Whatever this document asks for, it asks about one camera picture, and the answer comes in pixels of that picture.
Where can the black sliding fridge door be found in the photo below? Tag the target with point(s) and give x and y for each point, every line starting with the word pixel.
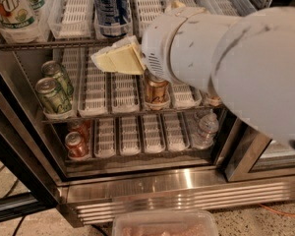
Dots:
pixel 18 157

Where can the white 7up can front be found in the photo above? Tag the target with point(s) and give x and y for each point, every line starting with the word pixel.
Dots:
pixel 16 14

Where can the clear plastic food container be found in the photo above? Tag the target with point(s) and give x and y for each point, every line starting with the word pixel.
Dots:
pixel 165 223

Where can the steel fridge cabinet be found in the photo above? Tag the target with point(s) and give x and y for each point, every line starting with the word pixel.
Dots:
pixel 135 163

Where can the red can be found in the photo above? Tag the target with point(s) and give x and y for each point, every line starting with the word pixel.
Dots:
pixel 80 127
pixel 76 145

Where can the clear water bottle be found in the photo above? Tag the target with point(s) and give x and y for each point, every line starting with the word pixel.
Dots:
pixel 207 126

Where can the middle wire shelf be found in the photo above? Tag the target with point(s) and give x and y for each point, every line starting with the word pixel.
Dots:
pixel 45 120

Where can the red can front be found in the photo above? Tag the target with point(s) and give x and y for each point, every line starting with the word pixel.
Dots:
pixel 76 145

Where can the gold can front middle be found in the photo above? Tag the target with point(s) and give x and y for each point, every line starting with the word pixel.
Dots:
pixel 156 88

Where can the blue pepsi can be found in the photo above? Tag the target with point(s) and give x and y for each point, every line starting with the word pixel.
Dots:
pixel 112 17

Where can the green can front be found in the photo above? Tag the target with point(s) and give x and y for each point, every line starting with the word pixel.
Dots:
pixel 52 96

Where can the green can rear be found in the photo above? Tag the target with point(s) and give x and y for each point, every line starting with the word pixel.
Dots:
pixel 57 71

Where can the green can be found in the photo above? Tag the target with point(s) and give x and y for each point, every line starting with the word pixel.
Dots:
pixel 52 96
pixel 57 71

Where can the top wire shelf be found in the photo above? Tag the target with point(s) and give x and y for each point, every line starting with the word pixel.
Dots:
pixel 55 44

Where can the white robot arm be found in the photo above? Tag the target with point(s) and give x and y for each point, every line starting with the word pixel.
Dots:
pixel 248 62

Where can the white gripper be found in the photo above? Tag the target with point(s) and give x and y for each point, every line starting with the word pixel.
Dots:
pixel 154 46

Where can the gold can right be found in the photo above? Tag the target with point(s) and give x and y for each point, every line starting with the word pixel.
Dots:
pixel 213 99

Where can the red can rear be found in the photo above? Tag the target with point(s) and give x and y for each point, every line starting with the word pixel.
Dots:
pixel 80 127

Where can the gold can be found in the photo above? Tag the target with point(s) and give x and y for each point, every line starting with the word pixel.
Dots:
pixel 156 88
pixel 213 99

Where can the wire shelf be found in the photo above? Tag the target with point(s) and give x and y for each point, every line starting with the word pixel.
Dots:
pixel 45 120
pixel 55 44

